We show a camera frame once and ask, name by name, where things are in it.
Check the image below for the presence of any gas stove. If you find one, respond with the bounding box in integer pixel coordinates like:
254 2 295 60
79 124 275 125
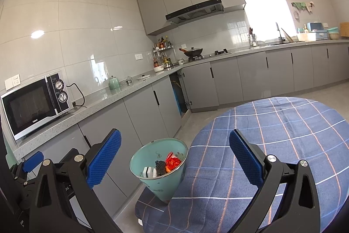
188 49 232 62

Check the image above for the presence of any white basin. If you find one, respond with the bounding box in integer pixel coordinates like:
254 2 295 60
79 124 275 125
297 33 317 42

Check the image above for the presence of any light blue bread box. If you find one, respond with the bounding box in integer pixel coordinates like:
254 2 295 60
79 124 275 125
307 22 329 40

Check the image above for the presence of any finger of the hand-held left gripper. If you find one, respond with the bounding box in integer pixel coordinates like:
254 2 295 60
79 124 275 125
22 151 44 173
56 148 82 165

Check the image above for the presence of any white grey sponge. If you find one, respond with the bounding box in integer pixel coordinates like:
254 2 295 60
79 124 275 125
142 166 157 178

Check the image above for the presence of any metal faucet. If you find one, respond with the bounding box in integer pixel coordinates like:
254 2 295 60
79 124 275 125
275 22 284 44

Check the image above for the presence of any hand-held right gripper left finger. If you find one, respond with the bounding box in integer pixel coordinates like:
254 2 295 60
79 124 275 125
29 128 122 233

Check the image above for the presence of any black silver microwave oven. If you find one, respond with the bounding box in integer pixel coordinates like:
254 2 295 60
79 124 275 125
0 72 74 141

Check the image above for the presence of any bright window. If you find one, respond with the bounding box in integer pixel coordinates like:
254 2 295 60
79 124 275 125
238 0 298 46

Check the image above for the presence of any metal spice rack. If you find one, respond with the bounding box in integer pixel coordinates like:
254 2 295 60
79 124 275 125
152 35 175 68

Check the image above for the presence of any black range hood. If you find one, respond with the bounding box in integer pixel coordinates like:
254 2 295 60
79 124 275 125
165 0 224 26

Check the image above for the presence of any black wok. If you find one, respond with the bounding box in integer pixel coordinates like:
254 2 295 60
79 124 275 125
179 47 204 57

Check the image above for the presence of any blue plaid tablecloth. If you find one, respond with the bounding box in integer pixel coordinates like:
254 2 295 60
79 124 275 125
134 97 349 233

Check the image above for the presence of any red orange blue wrapper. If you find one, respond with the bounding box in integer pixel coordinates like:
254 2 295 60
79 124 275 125
165 152 183 173

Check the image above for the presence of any grey leaning tray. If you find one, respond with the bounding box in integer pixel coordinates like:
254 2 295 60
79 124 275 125
281 28 295 44

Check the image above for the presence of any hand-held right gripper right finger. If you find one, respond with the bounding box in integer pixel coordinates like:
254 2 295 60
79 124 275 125
229 129 321 233

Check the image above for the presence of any knife rack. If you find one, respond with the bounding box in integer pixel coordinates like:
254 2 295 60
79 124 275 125
248 27 258 47

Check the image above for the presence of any teal trash bin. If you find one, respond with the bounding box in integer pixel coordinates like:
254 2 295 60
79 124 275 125
129 138 188 204

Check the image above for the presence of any black speckled mesh scrubber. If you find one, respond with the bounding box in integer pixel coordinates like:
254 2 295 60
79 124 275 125
154 160 167 176

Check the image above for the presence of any black power cable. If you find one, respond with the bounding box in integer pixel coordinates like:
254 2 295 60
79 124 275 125
65 82 88 108

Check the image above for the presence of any teal basin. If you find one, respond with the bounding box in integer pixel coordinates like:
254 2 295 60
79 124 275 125
327 27 341 40

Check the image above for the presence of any green kettle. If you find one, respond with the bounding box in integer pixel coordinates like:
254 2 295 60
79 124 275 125
108 75 121 90

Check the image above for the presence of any green hanging cloth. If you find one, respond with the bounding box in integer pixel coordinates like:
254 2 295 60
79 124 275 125
291 1 315 14

